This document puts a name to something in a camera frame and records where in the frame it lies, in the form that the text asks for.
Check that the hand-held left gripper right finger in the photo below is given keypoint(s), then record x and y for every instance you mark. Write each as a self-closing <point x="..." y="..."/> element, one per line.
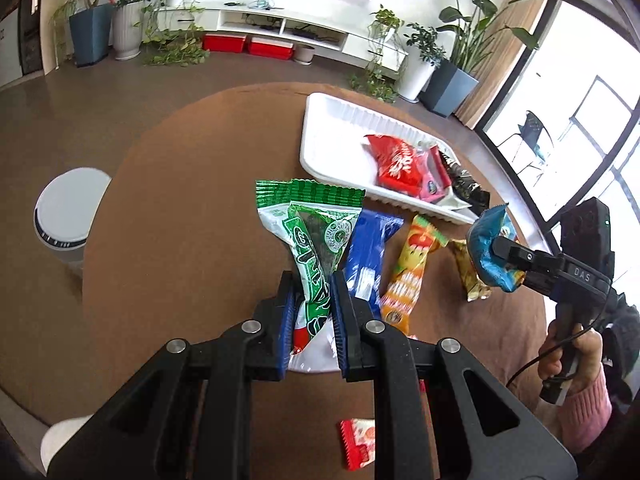
<point x="340" y="325"/>

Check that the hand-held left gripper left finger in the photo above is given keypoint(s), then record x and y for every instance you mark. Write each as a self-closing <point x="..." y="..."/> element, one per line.
<point x="286" y="330"/>

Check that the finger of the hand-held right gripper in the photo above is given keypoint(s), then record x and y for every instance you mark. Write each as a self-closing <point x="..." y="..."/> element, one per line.
<point x="520" y="255"/>
<point x="540" y="282"/>

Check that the light blue snack packet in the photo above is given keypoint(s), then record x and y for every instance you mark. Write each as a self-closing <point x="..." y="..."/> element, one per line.
<point x="487" y="240"/>

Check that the gold snack packet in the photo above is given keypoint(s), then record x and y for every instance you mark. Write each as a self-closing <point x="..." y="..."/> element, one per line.
<point x="467" y="272"/>

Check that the orange snack packet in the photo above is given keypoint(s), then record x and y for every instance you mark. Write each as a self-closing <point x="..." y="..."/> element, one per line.
<point x="405" y="275"/>

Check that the black snack packet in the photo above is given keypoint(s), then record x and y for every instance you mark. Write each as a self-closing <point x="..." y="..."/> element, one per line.
<point x="465" y="182"/>

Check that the green snack packet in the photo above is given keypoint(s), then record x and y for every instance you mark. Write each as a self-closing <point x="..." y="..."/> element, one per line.
<point x="320" y="230"/>

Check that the pink snack packet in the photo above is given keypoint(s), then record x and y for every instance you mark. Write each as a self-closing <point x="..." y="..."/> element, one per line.
<point x="432" y="182"/>

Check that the red white patterned snack packet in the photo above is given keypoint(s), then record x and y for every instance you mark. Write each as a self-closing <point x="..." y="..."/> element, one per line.
<point x="357" y="442"/>

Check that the large red snack packet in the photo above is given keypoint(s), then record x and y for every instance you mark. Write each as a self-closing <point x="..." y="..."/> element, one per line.
<point x="400" y="165"/>

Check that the white plastic tray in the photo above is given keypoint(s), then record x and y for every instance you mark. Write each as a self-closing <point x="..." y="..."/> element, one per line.
<point x="340" y="135"/>

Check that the person's right forearm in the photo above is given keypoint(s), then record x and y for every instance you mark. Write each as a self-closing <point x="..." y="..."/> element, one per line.
<point x="585" y="420"/>

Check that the person's right hand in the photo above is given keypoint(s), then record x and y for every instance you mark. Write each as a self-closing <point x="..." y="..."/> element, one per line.
<point x="592" y="360"/>

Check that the black outdoor chair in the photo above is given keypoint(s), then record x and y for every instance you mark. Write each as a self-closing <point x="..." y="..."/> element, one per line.
<point x="532" y="132"/>

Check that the beige curtain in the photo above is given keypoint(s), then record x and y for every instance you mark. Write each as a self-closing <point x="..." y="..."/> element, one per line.
<point x="500" y="80"/>

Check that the broad-leaf plant in blue planter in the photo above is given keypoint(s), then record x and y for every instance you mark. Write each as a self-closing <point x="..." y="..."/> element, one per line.
<point x="450" y="90"/>

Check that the black framed glass window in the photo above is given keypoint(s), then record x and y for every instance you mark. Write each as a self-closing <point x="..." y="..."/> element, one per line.
<point x="565" y="60"/>

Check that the bushy plant in white planter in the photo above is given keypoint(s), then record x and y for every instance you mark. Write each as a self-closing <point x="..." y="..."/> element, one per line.
<point x="415" y="75"/>

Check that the white round stool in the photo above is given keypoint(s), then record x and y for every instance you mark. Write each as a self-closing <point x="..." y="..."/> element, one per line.
<point x="70" y="210"/>

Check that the white chair seat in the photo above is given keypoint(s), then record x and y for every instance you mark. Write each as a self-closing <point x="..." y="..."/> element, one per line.
<point x="62" y="437"/>

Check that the trailing plant on cabinet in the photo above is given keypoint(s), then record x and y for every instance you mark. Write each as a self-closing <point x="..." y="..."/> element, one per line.
<point x="385" y="22"/>

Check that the small brown flower pot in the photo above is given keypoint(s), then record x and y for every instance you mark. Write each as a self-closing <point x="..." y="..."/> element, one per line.
<point x="304" y="54"/>

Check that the black set-top box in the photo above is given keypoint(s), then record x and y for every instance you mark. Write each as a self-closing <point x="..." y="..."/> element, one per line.
<point x="302" y="33"/>

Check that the white television cabinet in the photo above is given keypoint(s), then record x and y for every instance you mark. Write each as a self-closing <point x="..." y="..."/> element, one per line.
<point x="230" y="20"/>

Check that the plant in white ribbed pot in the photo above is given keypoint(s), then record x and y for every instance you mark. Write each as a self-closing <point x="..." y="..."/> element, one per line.
<point x="126" y="32"/>

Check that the leafy tree in blue planter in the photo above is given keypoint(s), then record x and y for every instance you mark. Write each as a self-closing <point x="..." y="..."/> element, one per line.
<point x="90" y="35"/>

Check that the dark panelled door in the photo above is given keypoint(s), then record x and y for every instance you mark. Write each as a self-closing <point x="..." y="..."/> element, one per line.
<point x="31" y="45"/>

